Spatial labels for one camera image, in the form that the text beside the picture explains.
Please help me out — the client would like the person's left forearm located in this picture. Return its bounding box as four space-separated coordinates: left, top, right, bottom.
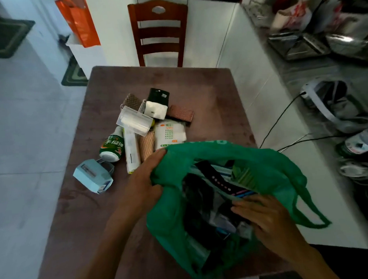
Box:
65 204 142 279

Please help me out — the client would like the white packet with green print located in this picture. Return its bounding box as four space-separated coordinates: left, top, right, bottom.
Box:
153 119 187 151

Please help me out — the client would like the green bottle with white cap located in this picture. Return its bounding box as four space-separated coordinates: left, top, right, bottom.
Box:
98 126 126 163

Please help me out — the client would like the green bottle with white label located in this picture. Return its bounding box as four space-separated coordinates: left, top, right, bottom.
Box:
335 126 368 161

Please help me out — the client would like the stack of metal dishes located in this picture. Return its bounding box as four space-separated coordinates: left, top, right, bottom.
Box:
337 159 368 188

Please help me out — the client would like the black striped packet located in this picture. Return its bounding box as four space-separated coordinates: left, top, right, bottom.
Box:
196 158 256 202

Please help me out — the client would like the clear plastic cylinder container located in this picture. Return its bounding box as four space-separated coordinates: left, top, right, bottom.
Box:
115 104 156 138

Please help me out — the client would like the person's right hand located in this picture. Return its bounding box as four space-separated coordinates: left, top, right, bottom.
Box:
230 193 309 265

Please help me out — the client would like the white and grey appliance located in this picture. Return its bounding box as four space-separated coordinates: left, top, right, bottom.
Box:
299 76 368 136

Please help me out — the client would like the orange plastic bag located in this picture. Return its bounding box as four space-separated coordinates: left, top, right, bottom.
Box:
55 0 101 50

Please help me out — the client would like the green fabric shopping bag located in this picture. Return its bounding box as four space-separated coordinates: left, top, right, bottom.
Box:
142 135 334 279

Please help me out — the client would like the green striped floor mat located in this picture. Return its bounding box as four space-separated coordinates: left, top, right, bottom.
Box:
60 54 89 88

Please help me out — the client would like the person's left hand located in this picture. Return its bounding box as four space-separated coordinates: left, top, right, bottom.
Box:
121 148 170 213

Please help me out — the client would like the person's right forearm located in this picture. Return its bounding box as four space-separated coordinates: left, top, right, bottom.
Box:
284 243 341 279

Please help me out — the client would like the brown wooden chair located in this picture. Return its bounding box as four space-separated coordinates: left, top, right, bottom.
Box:
127 0 191 70

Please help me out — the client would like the white and red plastic bag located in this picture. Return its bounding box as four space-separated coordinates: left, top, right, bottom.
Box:
269 0 314 35

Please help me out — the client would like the brown wafer packet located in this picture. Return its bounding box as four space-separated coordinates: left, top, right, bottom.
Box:
165 104 195 124
139 130 157 162
120 92 144 113

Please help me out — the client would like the light blue small box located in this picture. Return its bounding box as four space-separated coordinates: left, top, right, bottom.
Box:
72 158 116 196

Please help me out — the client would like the white long tube box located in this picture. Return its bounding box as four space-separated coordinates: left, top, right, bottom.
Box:
123 128 142 175

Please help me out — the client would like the black power cable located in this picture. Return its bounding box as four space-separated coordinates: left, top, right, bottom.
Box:
256 92 309 149
276 133 344 153

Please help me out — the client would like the black glossy packet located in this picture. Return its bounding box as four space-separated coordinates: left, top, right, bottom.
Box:
181 172 221 239

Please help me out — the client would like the black small packet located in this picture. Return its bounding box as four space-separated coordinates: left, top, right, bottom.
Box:
146 87 170 107

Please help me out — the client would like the shiny metal bowl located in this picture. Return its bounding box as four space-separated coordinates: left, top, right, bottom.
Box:
325 32 368 64

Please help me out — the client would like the metal rectangular tray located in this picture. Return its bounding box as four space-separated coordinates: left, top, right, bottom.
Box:
267 30 332 62

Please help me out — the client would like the green leaf print packet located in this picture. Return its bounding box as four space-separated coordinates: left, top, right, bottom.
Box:
230 161 257 189

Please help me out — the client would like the dark green door mat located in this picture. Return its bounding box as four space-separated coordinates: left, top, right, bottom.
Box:
0 16 37 59

